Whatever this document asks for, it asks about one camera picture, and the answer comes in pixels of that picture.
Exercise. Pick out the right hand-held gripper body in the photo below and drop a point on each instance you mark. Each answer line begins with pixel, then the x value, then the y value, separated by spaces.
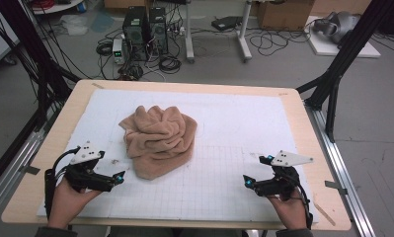
pixel 280 184

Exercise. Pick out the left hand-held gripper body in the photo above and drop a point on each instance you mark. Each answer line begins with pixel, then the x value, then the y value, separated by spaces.
pixel 86 177

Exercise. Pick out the brown terry towel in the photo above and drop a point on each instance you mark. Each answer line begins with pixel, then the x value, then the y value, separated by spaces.
pixel 158 141

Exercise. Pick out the person's right hand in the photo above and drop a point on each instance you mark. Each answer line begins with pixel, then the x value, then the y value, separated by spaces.
pixel 291 214

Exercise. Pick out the person's left hand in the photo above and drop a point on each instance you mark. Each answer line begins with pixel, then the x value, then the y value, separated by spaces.
pixel 64 207

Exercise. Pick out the white grid mat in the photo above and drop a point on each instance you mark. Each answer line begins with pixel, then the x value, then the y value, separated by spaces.
pixel 234 125

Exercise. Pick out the thin wooden stick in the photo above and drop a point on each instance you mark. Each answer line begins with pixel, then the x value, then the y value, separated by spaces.
pixel 324 214

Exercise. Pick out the grey tape strip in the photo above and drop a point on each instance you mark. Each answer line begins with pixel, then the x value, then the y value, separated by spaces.
pixel 335 186
pixel 30 170

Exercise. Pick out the white power supply unit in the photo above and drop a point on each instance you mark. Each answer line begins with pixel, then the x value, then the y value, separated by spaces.
pixel 118 51

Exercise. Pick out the white stand leg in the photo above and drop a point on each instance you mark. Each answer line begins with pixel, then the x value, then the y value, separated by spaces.
pixel 189 39
pixel 244 39

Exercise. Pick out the wide black computer tower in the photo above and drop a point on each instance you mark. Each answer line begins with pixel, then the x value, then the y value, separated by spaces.
pixel 135 33

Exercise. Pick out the white floor board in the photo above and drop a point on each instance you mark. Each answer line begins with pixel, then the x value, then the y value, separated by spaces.
pixel 326 49

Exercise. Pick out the clear plastic bag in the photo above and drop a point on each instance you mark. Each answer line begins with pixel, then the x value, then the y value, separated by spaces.
pixel 74 24

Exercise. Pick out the narrow black computer tower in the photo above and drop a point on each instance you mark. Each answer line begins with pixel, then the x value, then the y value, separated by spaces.
pixel 158 31

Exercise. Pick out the flat black device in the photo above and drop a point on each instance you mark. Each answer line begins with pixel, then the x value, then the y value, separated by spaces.
pixel 226 23

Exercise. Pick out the large cardboard box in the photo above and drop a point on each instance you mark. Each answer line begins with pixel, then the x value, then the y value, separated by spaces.
pixel 283 15

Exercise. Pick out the round white table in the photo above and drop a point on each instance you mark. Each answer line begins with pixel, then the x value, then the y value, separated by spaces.
pixel 58 7

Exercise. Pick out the grey rounded machine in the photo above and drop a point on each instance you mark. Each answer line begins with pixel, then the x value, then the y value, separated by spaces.
pixel 339 24

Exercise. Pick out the aluminium rail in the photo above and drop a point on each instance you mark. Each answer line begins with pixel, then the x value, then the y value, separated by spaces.
pixel 16 164
pixel 342 171

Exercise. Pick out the black metal frame post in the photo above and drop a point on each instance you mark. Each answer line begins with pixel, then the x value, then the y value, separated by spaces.
pixel 30 42
pixel 346 52

